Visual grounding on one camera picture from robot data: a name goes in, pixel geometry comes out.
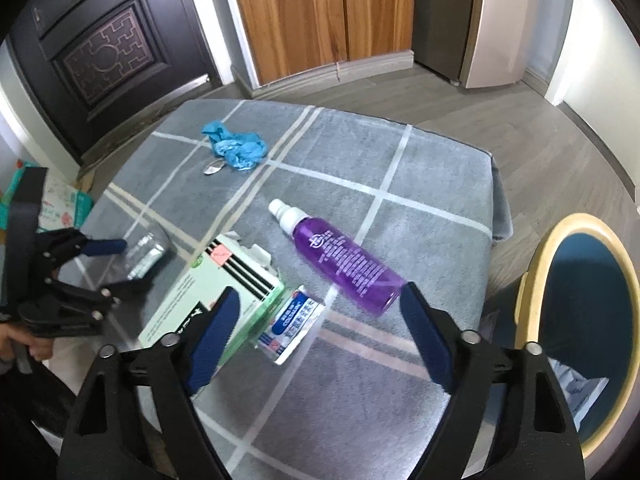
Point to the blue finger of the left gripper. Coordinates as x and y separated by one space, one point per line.
115 246
126 290

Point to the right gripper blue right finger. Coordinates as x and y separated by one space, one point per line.
431 343

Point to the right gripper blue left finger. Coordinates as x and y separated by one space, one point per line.
207 334

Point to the blue kitchen wipes pack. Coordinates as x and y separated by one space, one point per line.
579 392

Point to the teal trash bin yellow rim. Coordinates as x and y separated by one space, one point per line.
579 298

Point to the silver foil tray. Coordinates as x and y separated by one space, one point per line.
145 253

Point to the green tissue pack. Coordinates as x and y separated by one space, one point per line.
62 206

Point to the small blue white sachet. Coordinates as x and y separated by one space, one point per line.
287 324

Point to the green white medicine box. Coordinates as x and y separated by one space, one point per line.
224 263

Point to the purple spray bottle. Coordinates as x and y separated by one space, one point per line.
360 275

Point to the small silver blister piece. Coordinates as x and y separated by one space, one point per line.
214 167

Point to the grey plaid mat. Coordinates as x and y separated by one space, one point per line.
347 207

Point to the blue crumpled glove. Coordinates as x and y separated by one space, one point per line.
240 151

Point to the dark entrance door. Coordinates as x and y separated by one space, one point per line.
92 64

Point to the wooden cabinet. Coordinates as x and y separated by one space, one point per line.
288 37

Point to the white interior door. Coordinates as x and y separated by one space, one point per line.
597 76

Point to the grey refrigerator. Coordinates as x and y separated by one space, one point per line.
474 43

